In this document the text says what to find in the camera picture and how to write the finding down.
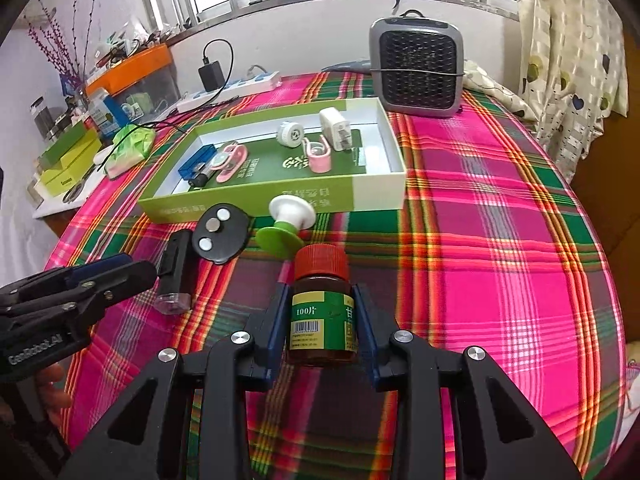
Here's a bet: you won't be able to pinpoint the green and white tray box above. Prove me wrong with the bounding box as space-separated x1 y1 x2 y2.
138 98 407 223

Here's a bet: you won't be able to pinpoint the yellow-green box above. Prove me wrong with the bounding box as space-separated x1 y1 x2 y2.
38 122 101 196

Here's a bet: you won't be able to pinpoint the blue small box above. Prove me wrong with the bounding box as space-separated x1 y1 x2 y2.
178 144 217 181

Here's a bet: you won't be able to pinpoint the floral curtain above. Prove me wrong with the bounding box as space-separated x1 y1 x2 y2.
464 0 632 187

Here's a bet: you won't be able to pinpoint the pink clip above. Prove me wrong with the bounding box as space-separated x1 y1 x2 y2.
303 134 332 174
206 142 248 184

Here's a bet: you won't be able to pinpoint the black rectangular device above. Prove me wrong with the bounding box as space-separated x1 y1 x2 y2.
154 229 198 315

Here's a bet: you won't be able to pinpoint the brown medicine bottle red cap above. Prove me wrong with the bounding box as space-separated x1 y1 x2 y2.
288 244 357 367

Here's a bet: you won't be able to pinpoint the green tissue pack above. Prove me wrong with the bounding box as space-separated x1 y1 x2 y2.
104 124 156 180

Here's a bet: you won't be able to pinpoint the silver rectangular lighter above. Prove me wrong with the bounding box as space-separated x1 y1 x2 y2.
189 162 220 188

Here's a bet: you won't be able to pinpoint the blue and white carton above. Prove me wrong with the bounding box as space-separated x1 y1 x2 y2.
88 88 129 140

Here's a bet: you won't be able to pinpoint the grey flat object behind heater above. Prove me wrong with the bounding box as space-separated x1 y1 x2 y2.
322 60 371 75

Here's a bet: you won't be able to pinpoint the person hand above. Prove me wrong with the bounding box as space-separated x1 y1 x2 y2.
35 363 72 427

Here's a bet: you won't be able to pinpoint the white power strip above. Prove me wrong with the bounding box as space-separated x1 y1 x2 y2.
176 72 281 113

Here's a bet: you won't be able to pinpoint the white round cap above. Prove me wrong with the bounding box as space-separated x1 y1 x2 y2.
276 120 305 148

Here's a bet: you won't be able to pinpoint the plaid tablecloth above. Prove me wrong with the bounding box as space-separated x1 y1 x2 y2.
46 74 626 479

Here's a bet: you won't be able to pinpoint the green white suction knob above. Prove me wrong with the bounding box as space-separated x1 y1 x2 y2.
256 195 317 260

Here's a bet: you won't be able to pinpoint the scissors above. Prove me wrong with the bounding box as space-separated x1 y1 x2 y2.
62 165 96 204

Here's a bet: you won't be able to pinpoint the white usb charger plug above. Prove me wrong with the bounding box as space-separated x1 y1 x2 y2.
319 107 352 152

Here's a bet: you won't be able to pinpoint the wooden cabinet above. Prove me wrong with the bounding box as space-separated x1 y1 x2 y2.
572 34 640 341

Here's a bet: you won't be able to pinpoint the grey portable heater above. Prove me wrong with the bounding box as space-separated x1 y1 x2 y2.
369 10 464 118

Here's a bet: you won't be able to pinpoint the purple flower branches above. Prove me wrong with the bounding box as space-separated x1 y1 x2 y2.
23 0 96 90

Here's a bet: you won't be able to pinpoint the glass jar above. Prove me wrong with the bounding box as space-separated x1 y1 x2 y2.
29 96 55 140

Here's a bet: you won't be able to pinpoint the orange lid storage bin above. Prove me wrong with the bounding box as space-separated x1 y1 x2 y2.
87 44 180 122

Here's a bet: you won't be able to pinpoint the black charger with cable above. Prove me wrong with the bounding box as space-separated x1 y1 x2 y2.
198 38 235 108

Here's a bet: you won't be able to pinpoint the black round button device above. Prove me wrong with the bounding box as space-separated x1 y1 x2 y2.
192 203 253 266

